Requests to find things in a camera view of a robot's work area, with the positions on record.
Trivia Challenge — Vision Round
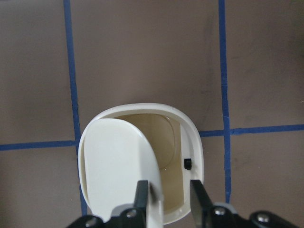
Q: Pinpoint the white lidded trash can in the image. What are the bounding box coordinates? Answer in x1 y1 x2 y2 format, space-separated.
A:
78 103 204 228

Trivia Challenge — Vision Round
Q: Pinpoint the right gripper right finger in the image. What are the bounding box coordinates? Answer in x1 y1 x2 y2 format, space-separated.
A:
190 180 213 226

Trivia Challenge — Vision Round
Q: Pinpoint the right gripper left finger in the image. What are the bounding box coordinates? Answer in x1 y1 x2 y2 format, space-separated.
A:
133 180 149 228

